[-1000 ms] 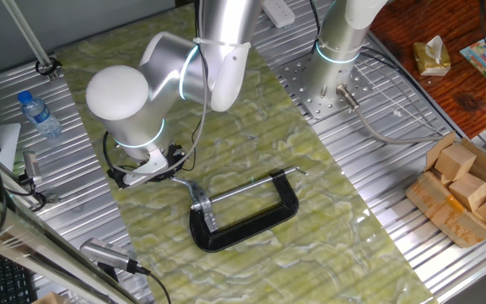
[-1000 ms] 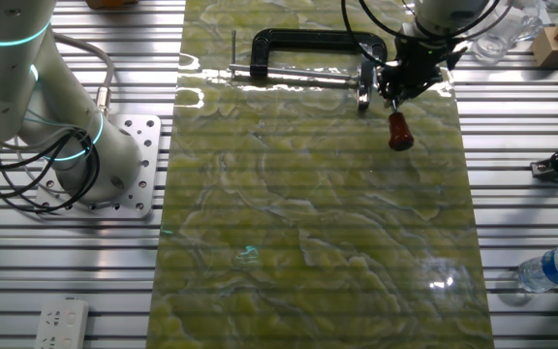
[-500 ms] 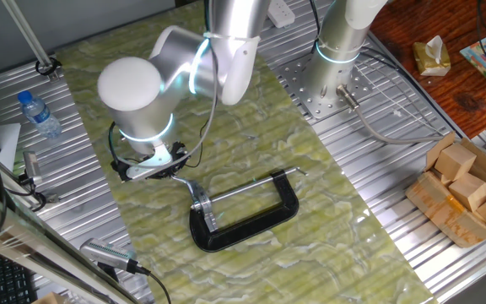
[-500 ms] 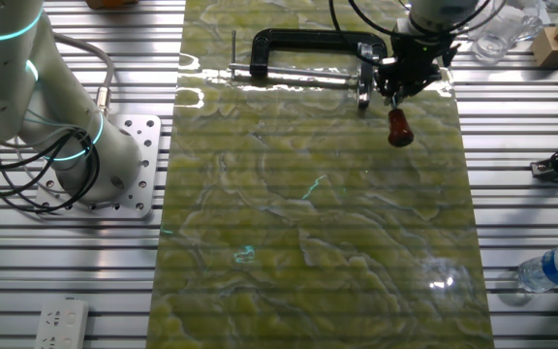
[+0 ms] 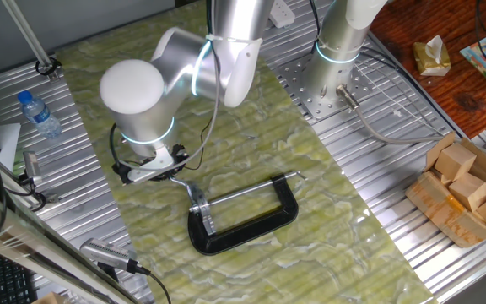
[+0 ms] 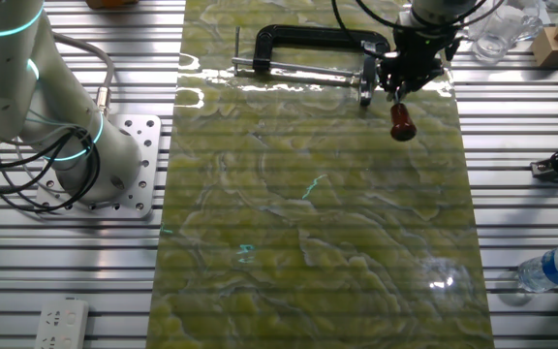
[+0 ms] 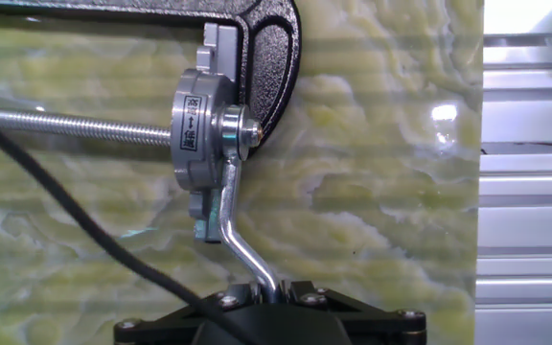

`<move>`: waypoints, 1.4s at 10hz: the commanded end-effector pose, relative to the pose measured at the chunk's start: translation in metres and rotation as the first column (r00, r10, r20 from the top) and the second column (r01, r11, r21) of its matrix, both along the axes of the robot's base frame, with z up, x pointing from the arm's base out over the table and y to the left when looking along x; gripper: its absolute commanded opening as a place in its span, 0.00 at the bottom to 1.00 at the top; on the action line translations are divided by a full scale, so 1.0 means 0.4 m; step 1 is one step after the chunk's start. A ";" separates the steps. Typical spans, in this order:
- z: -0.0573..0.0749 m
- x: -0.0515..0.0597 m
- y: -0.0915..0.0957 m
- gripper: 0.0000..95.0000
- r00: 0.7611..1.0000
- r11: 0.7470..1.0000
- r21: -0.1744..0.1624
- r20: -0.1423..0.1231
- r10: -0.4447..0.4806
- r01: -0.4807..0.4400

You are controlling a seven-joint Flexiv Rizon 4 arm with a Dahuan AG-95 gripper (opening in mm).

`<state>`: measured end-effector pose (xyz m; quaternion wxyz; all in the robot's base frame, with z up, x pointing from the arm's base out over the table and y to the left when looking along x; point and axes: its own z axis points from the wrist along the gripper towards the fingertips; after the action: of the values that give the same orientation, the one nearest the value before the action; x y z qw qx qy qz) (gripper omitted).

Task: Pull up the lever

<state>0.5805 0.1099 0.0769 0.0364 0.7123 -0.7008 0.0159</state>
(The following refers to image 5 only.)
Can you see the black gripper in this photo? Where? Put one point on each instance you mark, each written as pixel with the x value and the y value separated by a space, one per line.
pixel 180 156

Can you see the metal lever with red knob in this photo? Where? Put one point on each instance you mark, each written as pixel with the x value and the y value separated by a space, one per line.
pixel 181 183

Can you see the black C-clamp with steel screw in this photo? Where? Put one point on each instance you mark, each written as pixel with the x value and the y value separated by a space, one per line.
pixel 243 236

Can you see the green marble pattern mat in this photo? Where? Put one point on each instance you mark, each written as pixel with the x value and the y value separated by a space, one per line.
pixel 268 262

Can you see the clear water bottle blue cap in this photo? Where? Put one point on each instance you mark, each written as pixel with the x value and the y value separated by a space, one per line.
pixel 40 116

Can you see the silver robot mounting plate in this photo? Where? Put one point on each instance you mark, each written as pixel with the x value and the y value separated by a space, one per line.
pixel 293 80

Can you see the white paper sheet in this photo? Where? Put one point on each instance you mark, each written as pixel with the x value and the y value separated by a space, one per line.
pixel 4 143

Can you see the white power strip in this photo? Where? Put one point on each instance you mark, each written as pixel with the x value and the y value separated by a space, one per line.
pixel 283 12

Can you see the aluminium profile pole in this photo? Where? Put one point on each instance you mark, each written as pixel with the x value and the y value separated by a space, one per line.
pixel 27 34

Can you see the brown cardboard box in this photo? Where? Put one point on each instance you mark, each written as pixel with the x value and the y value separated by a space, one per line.
pixel 441 211

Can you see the yellow tissue pack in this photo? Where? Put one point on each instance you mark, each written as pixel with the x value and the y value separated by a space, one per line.
pixel 430 57

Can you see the brown wooden table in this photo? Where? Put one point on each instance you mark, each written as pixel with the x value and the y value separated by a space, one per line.
pixel 458 105

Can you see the colourful picture card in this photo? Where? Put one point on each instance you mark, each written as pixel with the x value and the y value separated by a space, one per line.
pixel 479 59

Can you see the ribbed silver camera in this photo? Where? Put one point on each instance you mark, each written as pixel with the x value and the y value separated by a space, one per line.
pixel 104 253

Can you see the small grey camera on mount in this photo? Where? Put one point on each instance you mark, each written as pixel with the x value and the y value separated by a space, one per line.
pixel 31 164

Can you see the aluminium frame beam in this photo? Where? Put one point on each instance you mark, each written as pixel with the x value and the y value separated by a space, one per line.
pixel 57 262

